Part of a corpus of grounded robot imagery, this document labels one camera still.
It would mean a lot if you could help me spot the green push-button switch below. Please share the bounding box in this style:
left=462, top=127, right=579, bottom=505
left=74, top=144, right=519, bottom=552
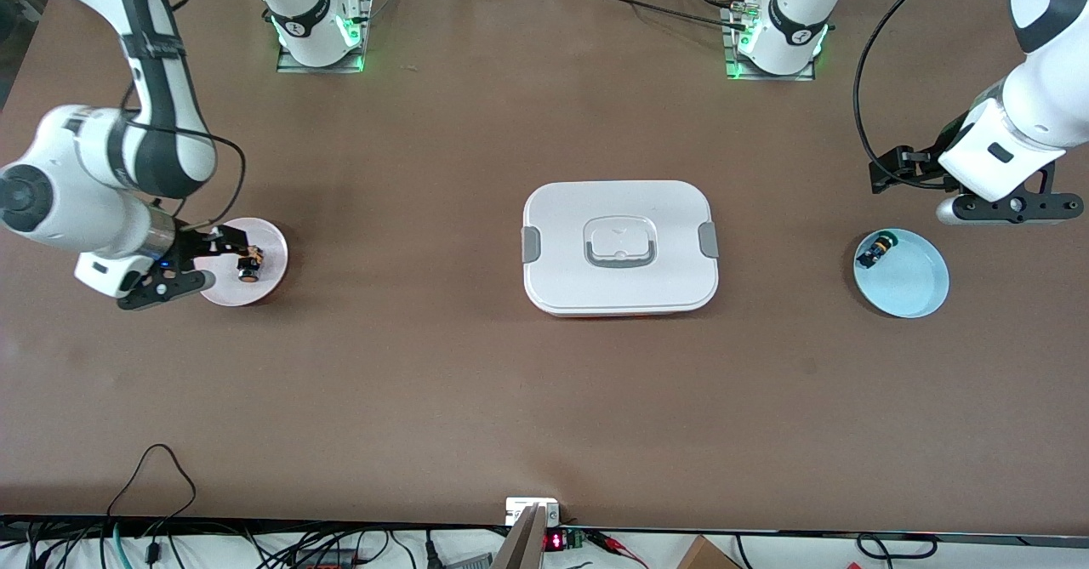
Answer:
left=858, top=232, right=901, bottom=268

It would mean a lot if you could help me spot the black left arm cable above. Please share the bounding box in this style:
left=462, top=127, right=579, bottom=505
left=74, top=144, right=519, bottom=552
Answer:
left=852, top=0, right=971, bottom=189

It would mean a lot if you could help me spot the brown cardboard piece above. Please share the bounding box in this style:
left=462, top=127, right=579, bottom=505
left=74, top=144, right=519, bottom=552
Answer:
left=676, top=535, right=741, bottom=569

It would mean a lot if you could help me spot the black cable bundle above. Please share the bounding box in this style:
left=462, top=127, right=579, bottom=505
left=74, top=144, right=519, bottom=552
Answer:
left=587, top=0, right=750, bottom=31

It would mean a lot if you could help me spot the pink round plate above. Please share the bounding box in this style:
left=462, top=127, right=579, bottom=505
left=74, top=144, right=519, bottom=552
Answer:
left=194, top=217, right=289, bottom=308

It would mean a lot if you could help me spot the black coiled cable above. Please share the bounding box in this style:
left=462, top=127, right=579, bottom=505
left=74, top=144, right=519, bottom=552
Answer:
left=855, top=533, right=938, bottom=561

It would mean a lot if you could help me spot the light blue round plate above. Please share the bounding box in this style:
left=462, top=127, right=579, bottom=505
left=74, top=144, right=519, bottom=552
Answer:
left=853, top=229, right=950, bottom=320

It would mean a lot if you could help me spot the white lidded lunch box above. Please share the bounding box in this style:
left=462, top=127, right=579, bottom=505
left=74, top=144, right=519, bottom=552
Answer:
left=521, top=180, right=720, bottom=317

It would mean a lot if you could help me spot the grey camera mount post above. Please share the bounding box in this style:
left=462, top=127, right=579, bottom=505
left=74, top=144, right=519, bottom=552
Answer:
left=493, top=497, right=562, bottom=569

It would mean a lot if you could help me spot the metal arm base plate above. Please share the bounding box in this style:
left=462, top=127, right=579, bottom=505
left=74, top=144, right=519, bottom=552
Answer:
left=723, top=3, right=816, bottom=82
left=277, top=0, right=373, bottom=74

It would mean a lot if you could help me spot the red clip lead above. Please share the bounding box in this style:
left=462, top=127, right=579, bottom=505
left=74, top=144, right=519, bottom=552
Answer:
left=587, top=531, right=649, bottom=566

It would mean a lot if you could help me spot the black looped cable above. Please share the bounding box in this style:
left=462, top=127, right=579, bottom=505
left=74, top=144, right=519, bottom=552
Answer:
left=106, top=443, right=197, bottom=540

